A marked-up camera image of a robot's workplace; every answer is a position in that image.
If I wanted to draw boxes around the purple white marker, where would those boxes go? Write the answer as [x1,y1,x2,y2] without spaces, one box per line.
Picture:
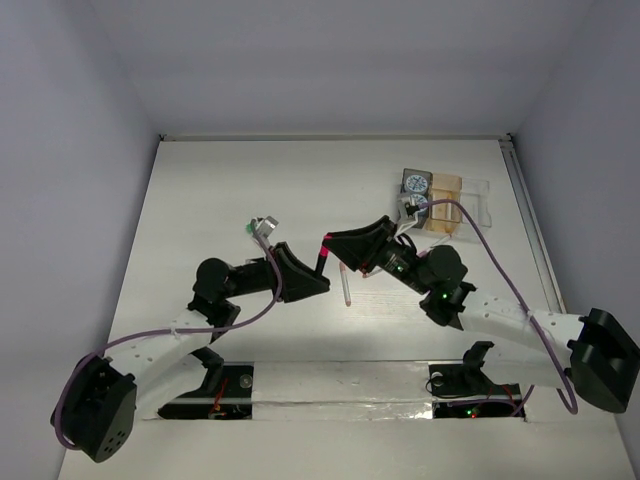
[418,235,452,257]

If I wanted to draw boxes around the black pink highlighter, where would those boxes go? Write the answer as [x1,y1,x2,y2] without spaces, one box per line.
[314,242,329,278]

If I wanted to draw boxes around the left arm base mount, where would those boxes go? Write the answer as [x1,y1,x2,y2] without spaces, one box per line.
[157,348,254,420]

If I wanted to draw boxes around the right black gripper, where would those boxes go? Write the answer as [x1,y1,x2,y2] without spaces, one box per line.
[320,219,430,297]

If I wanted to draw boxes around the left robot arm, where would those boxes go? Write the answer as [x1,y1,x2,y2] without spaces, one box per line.
[51,240,330,463]

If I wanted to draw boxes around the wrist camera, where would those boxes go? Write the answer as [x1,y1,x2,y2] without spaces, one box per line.
[396,194,428,236]
[250,216,279,242]

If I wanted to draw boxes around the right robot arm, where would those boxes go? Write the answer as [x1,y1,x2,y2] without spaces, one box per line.
[322,217,639,414]

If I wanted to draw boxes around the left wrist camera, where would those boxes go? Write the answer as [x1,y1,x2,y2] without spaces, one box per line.
[250,216,279,242]

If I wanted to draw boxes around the pink white marker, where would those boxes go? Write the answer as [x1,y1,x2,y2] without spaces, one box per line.
[339,262,352,307]

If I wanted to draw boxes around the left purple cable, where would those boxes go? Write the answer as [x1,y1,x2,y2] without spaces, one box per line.
[53,234,285,451]

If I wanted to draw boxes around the blue white round jar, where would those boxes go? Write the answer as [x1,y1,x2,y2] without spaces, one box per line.
[404,174,429,194]

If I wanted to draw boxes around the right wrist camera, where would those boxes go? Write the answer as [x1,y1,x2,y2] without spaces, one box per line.
[396,194,428,236]

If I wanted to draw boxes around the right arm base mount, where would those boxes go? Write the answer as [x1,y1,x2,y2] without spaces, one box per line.
[425,341,526,420]

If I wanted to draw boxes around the dark grey container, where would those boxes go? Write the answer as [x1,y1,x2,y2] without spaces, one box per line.
[399,168,433,206]

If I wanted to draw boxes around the clear plastic container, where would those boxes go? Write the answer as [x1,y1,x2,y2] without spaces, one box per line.
[460,178,492,234]

